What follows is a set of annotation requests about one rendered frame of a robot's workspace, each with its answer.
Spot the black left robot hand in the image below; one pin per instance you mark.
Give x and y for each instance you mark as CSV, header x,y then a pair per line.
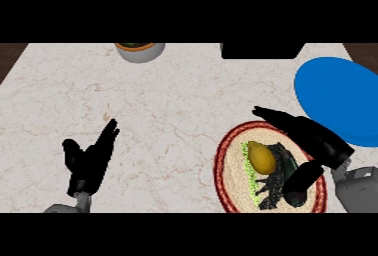
x,y
90,160

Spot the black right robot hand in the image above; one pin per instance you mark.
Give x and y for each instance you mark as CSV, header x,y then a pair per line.
x,y
310,143

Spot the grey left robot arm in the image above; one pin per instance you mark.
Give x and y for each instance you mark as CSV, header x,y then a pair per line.
x,y
71,204

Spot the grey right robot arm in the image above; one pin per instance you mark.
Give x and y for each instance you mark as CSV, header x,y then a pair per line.
x,y
356,188

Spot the yellow lemon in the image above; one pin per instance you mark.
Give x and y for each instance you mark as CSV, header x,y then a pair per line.
x,y
260,157

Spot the blue plate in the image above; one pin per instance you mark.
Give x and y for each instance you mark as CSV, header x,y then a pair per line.
x,y
340,96

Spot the round red-rimmed woven placemat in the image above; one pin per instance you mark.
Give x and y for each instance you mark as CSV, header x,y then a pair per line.
x,y
237,173

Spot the black appliance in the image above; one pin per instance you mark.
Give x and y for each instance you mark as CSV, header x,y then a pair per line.
x,y
260,50

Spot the grey pot with orange rim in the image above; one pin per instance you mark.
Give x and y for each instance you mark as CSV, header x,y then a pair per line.
x,y
141,53

